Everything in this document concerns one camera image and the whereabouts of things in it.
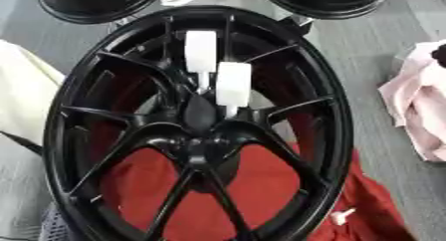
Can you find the black spoked wheel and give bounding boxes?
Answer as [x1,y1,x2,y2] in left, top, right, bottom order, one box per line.
[42,5,355,241]

